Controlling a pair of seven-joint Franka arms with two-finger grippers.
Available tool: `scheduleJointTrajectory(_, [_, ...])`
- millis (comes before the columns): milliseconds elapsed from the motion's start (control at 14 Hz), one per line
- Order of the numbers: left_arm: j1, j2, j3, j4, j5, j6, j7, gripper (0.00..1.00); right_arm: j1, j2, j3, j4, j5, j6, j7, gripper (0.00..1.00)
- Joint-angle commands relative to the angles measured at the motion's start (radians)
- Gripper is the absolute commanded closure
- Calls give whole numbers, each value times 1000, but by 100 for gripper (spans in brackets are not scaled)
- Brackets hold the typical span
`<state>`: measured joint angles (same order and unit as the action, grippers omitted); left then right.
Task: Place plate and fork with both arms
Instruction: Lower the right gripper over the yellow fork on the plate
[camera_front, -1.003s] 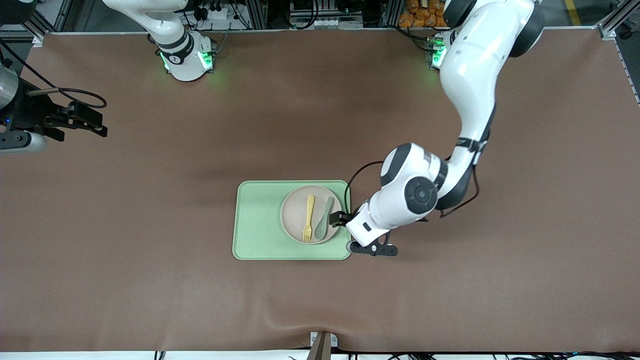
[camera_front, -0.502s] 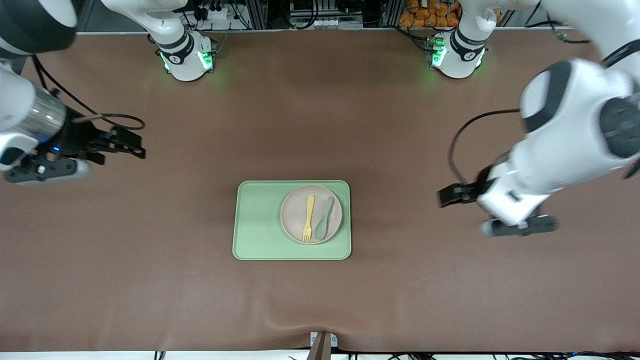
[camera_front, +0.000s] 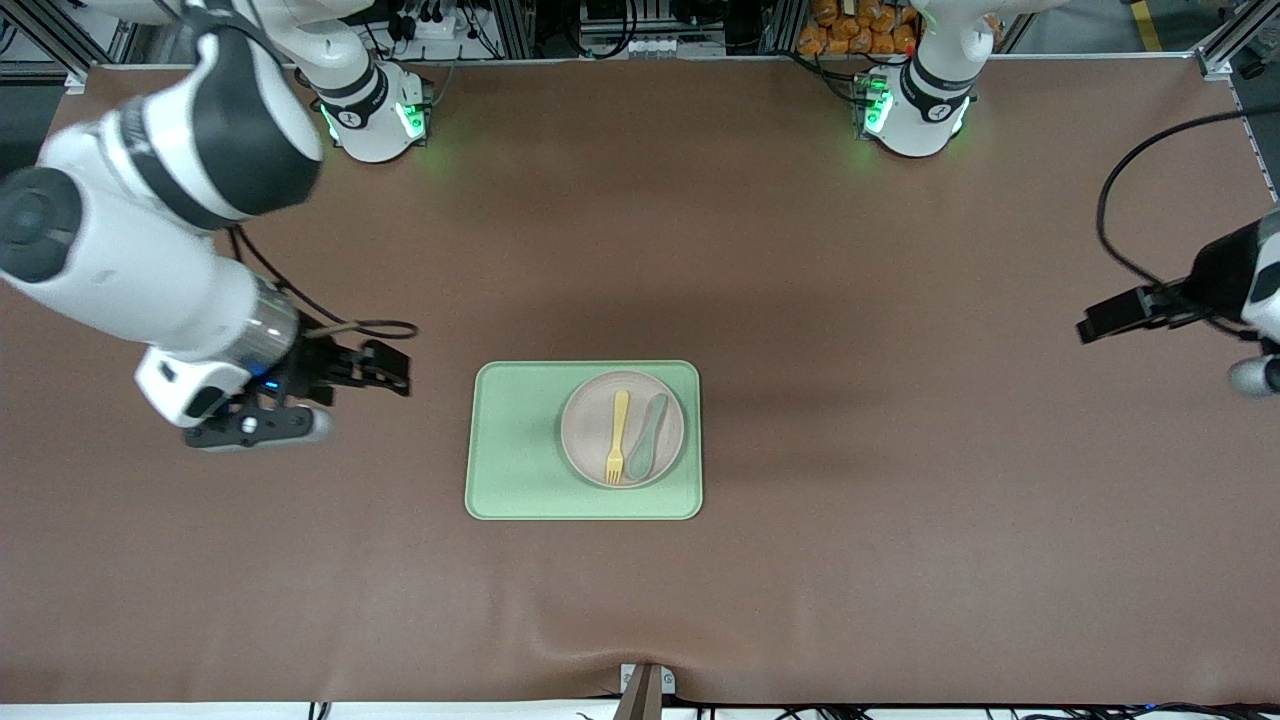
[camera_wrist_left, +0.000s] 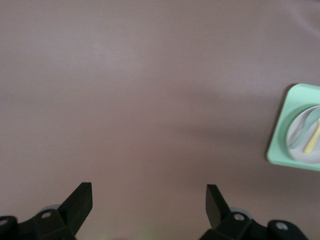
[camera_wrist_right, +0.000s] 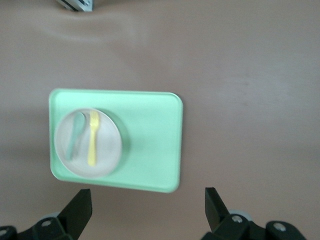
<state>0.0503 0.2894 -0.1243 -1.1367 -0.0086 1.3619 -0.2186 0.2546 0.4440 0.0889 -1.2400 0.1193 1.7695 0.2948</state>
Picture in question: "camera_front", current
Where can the aluminium frame corner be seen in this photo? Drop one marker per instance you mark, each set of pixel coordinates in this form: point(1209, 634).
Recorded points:
point(1225, 50)

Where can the light green rectangular tray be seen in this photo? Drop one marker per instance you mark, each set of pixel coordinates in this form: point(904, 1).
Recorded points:
point(510, 440)

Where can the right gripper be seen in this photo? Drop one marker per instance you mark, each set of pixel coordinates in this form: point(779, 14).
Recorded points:
point(318, 366)

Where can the brown table cover mat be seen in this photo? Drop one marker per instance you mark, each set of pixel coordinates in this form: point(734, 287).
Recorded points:
point(300, 550)

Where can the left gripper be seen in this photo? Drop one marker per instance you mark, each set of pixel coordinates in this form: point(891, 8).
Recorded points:
point(1216, 272)

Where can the grey-green plastic spoon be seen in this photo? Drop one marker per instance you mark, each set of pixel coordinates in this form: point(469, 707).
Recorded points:
point(640, 460)

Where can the orange bread pile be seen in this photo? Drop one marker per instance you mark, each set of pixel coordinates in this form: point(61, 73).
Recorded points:
point(850, 30)

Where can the aluminium frame post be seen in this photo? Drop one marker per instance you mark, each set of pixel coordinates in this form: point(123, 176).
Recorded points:
point(515, 25)

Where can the aluminium frame beam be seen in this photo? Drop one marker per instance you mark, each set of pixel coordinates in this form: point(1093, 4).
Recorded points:
point(125, 40)

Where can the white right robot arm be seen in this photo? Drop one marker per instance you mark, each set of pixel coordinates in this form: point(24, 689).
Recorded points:
point(150, 250)

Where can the white power strip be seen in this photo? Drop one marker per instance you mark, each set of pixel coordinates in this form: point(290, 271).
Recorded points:
point(430, 28)

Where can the beige round plate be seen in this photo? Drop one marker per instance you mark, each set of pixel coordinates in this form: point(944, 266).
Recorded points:
point(590, 430)

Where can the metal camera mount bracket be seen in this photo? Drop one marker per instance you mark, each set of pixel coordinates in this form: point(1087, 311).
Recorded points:
point(645, 700)

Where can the grey equipment box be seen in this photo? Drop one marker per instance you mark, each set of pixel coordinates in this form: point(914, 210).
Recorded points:
point(650, 45)

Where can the yellow plastic fork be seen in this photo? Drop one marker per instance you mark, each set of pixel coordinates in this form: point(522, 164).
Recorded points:
point(619, 430)

